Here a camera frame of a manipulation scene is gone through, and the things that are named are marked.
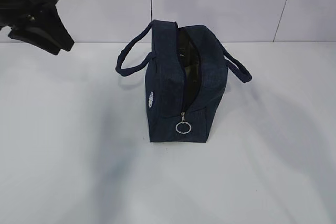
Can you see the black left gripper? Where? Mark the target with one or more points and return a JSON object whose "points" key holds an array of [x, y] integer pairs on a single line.
{"points": [[51, 36]]}

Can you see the navy blue lunch bag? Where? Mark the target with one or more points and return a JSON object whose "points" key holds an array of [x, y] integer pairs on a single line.
{"points": [[186, 76]]}

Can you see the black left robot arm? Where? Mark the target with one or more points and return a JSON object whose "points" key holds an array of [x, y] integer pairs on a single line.
{"points": [[36, 22]]}

